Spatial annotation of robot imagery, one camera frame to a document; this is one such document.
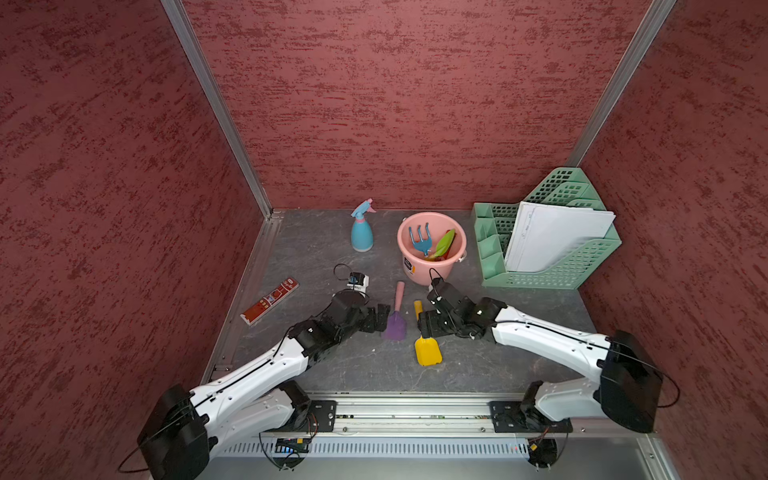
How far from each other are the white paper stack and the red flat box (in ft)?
2.40

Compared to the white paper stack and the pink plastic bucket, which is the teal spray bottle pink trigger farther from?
the white paper stack

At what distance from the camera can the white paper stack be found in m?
0.85

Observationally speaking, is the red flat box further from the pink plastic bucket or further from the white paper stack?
the white paper stack

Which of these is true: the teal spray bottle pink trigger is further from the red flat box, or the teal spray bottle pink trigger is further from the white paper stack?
the white paper stack

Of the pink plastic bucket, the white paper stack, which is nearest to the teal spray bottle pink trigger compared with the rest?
the pink plastic bucket

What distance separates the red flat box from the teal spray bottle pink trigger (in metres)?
0.25

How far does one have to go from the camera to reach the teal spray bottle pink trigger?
39.1 inches

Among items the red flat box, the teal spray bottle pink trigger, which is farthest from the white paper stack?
the red flat box

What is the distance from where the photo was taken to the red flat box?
3.01 ft

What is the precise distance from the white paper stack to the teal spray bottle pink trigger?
483 mm
